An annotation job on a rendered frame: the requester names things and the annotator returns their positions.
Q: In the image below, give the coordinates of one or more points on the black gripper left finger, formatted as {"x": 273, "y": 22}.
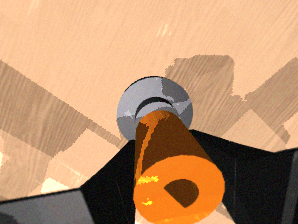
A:
{"x": 105, "y": 198}

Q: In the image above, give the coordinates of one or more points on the grey round pedestal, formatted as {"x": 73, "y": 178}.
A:
{"x": 148, "y": 94}

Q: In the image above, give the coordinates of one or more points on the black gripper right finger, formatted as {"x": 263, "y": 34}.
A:
{"x": 261, "y": 187}

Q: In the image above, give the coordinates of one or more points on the orange knob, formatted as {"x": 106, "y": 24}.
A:
{"x": 175, "y": 181}

